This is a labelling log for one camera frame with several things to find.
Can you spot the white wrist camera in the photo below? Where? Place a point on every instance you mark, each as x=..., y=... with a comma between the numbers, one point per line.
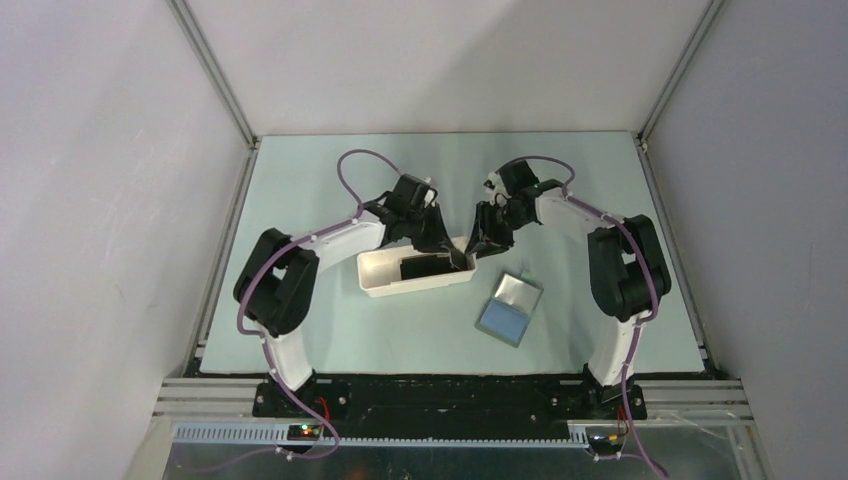
x=430, y=192
x=493, y=184

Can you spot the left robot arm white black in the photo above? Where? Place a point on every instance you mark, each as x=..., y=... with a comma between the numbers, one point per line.
x=275, y=288

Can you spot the black credit card in bin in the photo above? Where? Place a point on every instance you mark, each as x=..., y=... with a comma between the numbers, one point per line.
x=429, y=265

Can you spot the white plastic bin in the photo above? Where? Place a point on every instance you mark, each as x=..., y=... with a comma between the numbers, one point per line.
x=379, y=273

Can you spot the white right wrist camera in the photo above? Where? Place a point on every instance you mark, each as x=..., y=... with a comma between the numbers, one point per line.
x=493, y=184

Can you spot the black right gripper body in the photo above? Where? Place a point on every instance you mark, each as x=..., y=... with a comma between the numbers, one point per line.
x=503, y=218

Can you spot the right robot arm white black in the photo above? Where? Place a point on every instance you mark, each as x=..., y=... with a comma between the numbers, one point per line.
x=628, y=273

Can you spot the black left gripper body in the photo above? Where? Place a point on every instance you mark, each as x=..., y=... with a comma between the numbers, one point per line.
x=422, y=220

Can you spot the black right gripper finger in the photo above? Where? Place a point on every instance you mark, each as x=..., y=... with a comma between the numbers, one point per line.
x=500, y=243
x=477, y=243

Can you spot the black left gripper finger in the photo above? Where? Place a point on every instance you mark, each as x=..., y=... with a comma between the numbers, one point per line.
x=433, y=241
x=457, y=258

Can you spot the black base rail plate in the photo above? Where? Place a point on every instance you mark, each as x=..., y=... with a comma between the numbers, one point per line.
x=452, y=407

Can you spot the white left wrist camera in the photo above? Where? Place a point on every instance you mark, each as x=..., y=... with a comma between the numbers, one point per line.
x=430, y=192

